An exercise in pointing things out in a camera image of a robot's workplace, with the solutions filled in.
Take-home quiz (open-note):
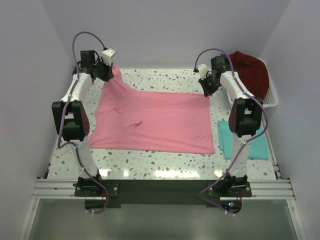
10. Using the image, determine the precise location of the pink t shirt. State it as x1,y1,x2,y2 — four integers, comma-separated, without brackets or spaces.
88,67,215,154

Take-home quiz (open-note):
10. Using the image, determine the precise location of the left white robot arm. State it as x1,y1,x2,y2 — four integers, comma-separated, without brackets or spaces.
51,48,116,196

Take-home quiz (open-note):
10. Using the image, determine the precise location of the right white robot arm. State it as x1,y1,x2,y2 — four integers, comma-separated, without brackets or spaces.
196,56,263,197

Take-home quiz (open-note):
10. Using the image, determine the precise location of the blue t shirt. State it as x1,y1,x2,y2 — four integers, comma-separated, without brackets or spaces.
220,53,229,64

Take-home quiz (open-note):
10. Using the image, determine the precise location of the dark red t shirt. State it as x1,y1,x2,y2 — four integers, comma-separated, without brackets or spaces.
229,51,270,99

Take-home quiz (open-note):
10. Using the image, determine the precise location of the white plastic laundry basket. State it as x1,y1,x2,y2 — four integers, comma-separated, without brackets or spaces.
259,58,279,109

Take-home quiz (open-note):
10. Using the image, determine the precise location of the folded teal t shirt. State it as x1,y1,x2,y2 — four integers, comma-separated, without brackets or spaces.
218,120,269,160

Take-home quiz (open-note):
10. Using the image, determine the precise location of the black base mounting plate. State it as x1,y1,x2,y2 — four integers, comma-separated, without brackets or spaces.
73,177,252,213

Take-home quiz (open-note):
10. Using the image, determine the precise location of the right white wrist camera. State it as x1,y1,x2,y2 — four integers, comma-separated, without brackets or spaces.
193,64,212,79

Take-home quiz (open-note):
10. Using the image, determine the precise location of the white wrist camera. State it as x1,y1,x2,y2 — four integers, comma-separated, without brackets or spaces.
100,48,117,66
193,64,212,79

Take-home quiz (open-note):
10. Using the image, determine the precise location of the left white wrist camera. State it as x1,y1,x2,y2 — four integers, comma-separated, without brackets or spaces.
100,48,117,66

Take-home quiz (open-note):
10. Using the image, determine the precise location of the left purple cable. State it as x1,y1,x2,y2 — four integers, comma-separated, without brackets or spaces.
57,31,110,215

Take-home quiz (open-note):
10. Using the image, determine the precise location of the purple cable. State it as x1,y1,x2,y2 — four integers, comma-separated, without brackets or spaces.
194,48,270,208
57,31,110,215

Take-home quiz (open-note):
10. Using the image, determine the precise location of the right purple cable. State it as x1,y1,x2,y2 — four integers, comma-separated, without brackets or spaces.
194,48,270,208

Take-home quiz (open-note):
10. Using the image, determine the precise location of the aluminium frame rail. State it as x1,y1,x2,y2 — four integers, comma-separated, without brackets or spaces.
31,179,296,200

